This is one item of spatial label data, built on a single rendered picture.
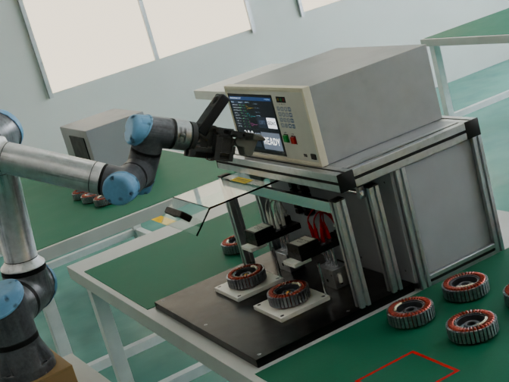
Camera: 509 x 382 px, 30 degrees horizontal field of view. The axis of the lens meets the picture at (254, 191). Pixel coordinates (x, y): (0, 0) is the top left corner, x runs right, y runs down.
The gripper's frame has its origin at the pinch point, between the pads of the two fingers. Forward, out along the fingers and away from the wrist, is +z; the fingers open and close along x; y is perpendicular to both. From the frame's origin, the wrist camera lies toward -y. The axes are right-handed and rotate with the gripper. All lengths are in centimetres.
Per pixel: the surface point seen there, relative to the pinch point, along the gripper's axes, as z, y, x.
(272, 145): 8.8, 2.0, -9.0
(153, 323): -9, 57, -34
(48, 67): 72, -30, -468
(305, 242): 14.0, 25.6, 5.7
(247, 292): 9.5, 43.1, -13.7
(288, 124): 6.1, -3.8, 3.1
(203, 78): 195, -39, -468
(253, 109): 4.7, -6.9, -14.5
